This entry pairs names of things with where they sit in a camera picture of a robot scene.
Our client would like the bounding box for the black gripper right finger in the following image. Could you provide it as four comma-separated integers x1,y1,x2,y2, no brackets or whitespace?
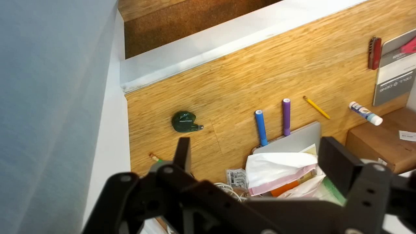
320,137,394,234

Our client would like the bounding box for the purple marker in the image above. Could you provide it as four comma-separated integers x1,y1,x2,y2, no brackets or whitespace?
281,98,293,138

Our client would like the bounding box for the white paper on box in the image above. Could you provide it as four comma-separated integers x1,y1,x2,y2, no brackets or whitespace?
398,129,416,143

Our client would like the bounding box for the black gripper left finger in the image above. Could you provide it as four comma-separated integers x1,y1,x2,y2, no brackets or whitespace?
82,137,194,234

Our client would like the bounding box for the dark green tape measure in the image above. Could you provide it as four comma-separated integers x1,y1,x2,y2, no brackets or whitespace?
170,111,206,134

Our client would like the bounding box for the blue marker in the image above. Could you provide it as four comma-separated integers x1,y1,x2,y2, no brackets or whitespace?
254,110,271,149

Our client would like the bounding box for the pink item on book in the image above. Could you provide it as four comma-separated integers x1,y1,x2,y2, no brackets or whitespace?
399,37,416,56

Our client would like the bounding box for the wooden table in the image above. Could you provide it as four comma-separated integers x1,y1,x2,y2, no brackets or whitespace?
120,0,416,184

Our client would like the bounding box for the small printed code tag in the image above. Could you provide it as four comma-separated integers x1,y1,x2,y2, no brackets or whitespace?
225,168,248,190

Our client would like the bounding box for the white cable bundle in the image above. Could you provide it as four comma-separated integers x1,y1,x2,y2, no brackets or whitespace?
213,181,248,203

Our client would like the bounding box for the white closet door frame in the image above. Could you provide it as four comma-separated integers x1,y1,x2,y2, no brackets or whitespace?
82,8,133,234

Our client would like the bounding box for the grey white box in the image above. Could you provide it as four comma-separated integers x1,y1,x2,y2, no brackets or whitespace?
372,28,416,108

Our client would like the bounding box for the white pink-edged envelope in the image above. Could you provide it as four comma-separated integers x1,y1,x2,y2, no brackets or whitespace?
248,167,319,198

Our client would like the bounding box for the white glue stick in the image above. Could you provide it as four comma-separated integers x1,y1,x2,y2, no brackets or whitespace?
349,101,385,128

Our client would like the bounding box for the white crumpled paper bag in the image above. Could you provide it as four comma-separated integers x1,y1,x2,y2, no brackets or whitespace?
245,149,320,193

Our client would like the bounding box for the yellow pencil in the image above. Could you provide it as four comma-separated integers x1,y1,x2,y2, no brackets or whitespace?
302,95,332,121

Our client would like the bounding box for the green pencil with orange eraser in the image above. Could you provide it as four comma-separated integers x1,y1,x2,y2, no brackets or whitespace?
148,151,165,164

